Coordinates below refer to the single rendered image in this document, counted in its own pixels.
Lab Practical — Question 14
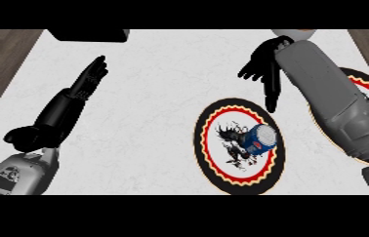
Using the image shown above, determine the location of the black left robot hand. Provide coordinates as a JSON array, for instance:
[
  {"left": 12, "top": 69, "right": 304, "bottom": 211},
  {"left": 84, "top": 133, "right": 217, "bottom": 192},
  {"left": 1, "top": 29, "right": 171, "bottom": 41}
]
[{"left": 3, "top": 55, "right": 109, "bottom": 153}]

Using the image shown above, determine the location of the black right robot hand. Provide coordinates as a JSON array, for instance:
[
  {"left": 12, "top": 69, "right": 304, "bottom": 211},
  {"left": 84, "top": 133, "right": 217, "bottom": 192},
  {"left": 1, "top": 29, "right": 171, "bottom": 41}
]
[{"left": 236, "top": 35, "right": 295, "bottom": 114}]

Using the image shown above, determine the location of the black red rimmed plate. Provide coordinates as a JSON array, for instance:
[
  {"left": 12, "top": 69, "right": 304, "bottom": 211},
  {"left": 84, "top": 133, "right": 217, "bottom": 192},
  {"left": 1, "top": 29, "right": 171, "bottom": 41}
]
[
  {"left": 338, "top": 66, "right": 369, "bottom": 100},
  {"left": 193, "top": 98, "right": 286, "bottom": 196}
]

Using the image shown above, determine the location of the blue can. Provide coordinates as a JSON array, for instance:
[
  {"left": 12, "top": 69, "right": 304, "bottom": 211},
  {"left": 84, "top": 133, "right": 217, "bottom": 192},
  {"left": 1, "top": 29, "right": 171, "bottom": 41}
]
[{"left": 242, "top": 123, "right": 277, "bottom": 157}]

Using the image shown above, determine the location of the pale round object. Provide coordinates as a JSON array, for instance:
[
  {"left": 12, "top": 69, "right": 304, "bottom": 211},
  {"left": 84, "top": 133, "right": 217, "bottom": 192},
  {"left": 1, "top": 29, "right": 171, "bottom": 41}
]
[{"left": 271, "top": 28, "right": 319, "bottom": 42}]

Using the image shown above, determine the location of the black box appliance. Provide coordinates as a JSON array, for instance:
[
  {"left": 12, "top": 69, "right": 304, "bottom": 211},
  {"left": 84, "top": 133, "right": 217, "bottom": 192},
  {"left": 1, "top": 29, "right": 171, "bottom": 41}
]
[{"left": 46, "top": 28, "right": 131, "bottom": 44}]

